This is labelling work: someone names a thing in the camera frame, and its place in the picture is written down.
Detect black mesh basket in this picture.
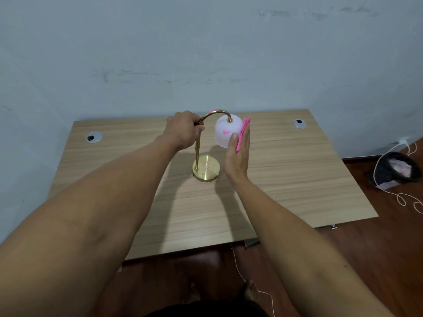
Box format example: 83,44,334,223
365,151,422,190

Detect person's right forearm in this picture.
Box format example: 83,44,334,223
228,175,394,317

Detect gold desk lamp white shade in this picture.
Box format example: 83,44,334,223
192,110,244,183

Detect pink cleaning cloth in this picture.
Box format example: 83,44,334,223
235,117,252,153

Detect thin white floor cable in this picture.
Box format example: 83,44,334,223
230,243,276,317

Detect person's right foot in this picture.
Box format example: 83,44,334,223
237,279,260,303

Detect person's black shorts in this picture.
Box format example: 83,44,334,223
143,299,270,317

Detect person's left hand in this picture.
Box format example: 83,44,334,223
161,111,205,151

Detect person's left foot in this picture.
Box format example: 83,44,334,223
180,282,202,305

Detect person's foot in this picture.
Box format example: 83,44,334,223
237,279,260,303
180,282,202,305

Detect person's left forearm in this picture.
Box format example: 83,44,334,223
0,135,182,317

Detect person's right hand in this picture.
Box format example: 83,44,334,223
224,123,251,182

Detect long white charger cable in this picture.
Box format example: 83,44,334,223
373,142,423,215

